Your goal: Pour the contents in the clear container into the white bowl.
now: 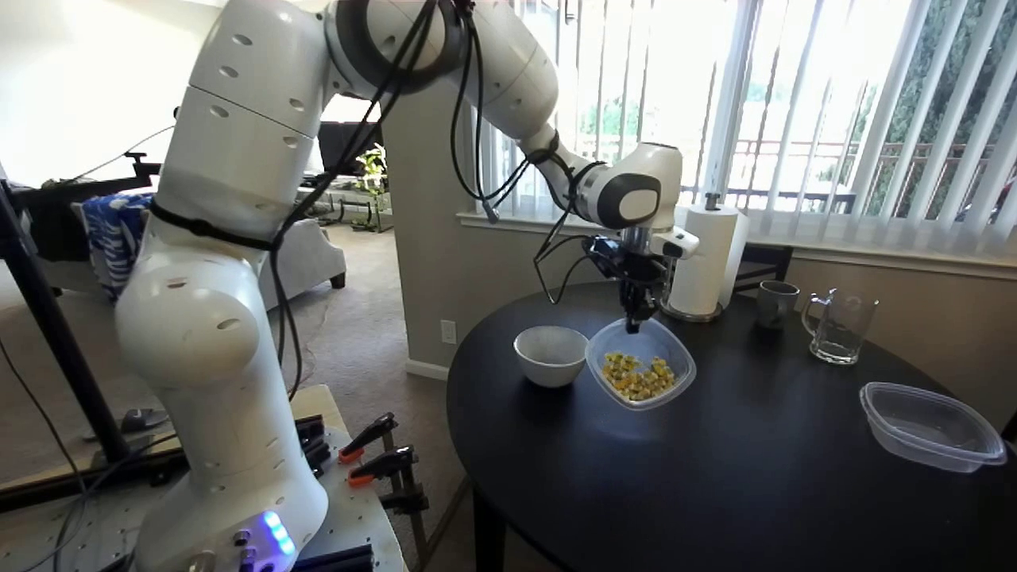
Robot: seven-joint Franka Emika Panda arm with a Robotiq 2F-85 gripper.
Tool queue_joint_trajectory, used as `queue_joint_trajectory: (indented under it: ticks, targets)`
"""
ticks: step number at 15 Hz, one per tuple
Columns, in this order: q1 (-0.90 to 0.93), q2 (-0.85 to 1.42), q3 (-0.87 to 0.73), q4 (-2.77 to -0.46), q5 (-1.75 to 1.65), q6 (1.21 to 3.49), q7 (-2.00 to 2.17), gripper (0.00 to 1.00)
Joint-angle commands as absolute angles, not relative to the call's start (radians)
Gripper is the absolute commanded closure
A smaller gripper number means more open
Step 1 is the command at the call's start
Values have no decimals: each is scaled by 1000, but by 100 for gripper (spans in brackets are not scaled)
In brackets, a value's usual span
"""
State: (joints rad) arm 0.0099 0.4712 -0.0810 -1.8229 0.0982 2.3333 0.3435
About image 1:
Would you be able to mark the clear plastic food container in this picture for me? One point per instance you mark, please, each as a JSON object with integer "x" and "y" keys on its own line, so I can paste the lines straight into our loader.
{"x": 640, "y": 369}

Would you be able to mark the dark grey cup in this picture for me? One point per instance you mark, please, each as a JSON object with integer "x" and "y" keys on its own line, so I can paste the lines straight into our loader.
{"x": 776, "y": 302}

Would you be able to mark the white ceramic bowl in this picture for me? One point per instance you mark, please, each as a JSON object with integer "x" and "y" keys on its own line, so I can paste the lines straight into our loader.
{"x": 547, "y": 355}

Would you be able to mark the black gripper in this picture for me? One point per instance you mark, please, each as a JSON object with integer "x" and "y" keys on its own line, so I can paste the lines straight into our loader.
{"x": 644, "y": 263}

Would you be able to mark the black tripod stand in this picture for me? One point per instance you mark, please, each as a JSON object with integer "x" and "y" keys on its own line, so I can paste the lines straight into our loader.
{"x": 123, "y": 457}

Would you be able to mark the round black table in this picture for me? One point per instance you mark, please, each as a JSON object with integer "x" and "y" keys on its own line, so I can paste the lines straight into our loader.
{"x": 764, "y": 466}

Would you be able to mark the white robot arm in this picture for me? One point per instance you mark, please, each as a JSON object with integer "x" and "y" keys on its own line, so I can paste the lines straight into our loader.
{"x": 193, "y": 320}

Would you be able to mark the black red spring clamp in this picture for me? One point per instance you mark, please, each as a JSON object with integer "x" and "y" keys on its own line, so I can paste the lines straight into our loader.
{"x": 380, "y": 427}

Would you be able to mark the black television screen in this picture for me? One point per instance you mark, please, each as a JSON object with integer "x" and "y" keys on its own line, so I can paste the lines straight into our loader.
{"x": 337, "y": 145}

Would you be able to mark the grey sofa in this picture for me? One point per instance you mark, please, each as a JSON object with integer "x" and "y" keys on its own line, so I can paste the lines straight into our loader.
{"x": 307, "y": 260}

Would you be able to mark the clear glass mug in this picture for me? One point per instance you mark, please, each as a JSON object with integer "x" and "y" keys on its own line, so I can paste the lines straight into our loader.
{"x": 836, "y": 324}

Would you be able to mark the white paper towel roll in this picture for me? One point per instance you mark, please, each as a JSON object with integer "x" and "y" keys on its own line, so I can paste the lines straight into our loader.
{"x": 707, "y": 273}

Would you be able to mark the clear plastic lid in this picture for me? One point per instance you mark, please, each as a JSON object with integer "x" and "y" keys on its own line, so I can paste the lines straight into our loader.
{"x": 928, "y": 427}

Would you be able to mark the white vertical window blinds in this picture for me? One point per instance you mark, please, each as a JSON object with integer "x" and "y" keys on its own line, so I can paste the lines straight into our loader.
{"x": 895, "y": 110}

